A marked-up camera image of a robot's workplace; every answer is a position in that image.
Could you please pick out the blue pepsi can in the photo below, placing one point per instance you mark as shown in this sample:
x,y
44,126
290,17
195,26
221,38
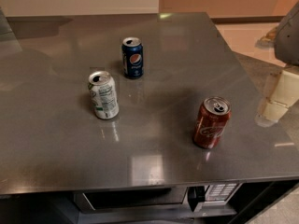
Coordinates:
x,y
132,55

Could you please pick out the white green soda can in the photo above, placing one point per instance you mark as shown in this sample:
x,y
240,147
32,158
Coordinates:
x,y
102,89

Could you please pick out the silver microwave under counter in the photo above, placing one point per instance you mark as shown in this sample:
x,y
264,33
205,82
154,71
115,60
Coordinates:
x,y
195,197

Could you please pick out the red coke can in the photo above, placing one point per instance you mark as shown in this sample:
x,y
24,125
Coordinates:
x,y
213,115

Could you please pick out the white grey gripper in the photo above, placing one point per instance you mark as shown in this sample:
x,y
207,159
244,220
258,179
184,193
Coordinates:
x,y
288,37

